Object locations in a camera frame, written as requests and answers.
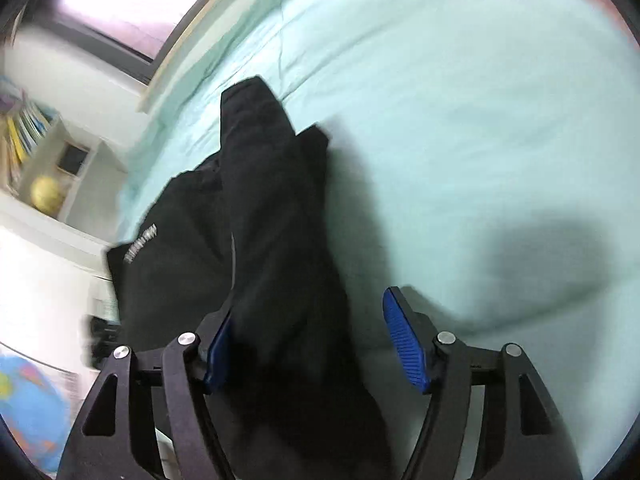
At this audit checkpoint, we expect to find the bed with light green sheet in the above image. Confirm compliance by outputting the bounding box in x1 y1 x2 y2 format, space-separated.
117 0 640 480

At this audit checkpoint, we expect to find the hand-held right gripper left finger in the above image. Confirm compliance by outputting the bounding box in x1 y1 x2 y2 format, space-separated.
55 305 236 480

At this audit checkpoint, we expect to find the black jacket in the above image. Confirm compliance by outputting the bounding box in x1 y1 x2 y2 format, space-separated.
105 76 396 480

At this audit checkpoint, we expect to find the yellow ball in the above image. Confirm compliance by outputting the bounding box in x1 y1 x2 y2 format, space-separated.
31 175 66 214

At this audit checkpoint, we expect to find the white bookshelf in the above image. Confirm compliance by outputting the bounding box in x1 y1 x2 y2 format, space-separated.
0 75 132 243

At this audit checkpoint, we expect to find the dark object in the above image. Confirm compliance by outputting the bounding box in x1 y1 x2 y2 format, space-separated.
82 312 122 367

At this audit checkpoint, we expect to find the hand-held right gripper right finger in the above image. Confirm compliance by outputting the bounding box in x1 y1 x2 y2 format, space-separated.
382 286 583 480

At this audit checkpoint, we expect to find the row of colourful books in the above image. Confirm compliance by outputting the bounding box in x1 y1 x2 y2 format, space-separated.
0 77 54 196

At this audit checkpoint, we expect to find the blue globe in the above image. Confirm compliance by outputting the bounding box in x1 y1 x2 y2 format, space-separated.
0 352 72 476

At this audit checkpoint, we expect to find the window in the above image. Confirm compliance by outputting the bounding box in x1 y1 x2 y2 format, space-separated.
47 0 251 80

